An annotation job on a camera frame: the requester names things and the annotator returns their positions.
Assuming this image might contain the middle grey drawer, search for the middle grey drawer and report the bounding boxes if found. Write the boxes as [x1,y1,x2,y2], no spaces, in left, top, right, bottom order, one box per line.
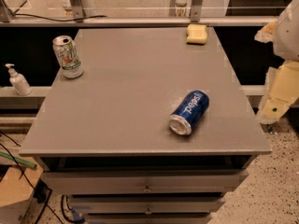
[69,195,224,215]

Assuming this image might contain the grey drawer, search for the grey drawer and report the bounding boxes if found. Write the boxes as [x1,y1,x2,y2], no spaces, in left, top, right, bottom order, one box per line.
[69,195,224,215]
[42,170,249,195]
[86,214,211,224]

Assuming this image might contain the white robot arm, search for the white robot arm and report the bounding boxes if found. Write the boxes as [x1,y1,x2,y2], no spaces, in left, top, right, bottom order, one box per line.
[254,0,299,124]

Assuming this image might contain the cardboard box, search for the cardboard box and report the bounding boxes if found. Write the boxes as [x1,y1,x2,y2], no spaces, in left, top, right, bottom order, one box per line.
[0,166,43,224]

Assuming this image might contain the top grey drawer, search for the top grey drawer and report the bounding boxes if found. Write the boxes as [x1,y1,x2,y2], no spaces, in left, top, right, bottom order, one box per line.
[42,170,249,195]

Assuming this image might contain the metal bracket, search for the metal bracket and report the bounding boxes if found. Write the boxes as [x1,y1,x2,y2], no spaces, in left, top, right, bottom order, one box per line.
[191,0,203,22]
[70,0,85,21]

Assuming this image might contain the left metal bracket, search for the left metal bracket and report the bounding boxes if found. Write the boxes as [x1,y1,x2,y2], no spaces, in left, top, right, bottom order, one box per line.
[70,0,85,21]

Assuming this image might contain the bottom grey drawer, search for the bottom grey drawer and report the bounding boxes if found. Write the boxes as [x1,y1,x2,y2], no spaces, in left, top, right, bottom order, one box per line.
[86,214,211,224]

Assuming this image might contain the black cable on shelf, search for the black cable on shelf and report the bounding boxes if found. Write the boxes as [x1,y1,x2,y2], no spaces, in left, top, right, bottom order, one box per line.
[12,0,107,22]

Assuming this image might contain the right metal bracket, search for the right metal bracket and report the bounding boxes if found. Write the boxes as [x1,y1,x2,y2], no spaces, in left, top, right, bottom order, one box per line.
[191,0,203,22]

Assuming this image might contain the white 7up can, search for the white 7up can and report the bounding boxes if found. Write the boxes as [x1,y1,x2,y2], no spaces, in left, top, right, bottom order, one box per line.
[52,35,83,78]

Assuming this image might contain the blue pepsi can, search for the blue pepsi can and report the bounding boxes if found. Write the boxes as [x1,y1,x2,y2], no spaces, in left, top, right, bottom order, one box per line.
[169,91,209,135]

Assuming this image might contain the white pump bottle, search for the white pump bottle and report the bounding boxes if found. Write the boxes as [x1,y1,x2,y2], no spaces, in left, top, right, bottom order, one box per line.
[6,63,32,96]

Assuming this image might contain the black floor cables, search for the black floor cables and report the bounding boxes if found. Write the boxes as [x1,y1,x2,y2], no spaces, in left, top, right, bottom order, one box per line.
[0,130,85,224]

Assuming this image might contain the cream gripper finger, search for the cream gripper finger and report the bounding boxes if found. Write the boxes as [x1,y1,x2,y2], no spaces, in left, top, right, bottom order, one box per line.
[256,61,299,124]
[254,20,277,43]

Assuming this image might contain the green rod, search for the green rod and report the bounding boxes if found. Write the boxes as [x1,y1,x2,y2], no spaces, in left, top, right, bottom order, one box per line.
[0,151,36,169]

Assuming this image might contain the grey drawer cabinet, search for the grey drawer cabinet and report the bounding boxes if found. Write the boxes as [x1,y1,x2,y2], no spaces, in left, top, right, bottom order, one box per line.
[18,27,273,224]

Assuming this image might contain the grey metal rail shelf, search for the grey metal rail shelf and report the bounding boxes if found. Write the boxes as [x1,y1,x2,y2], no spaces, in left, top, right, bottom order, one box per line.
[0,16,276,27]

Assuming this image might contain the yellow sponge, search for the yellow sponge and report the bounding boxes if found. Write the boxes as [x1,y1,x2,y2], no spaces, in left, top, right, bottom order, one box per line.
[187,24,207,45]

